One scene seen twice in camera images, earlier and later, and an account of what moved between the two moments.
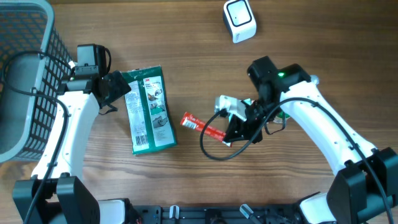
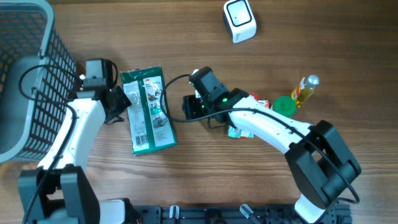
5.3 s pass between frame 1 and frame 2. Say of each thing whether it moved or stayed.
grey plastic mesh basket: stayed
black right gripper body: moved
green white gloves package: stayed
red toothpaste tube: moved
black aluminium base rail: stayed
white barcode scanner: stayed
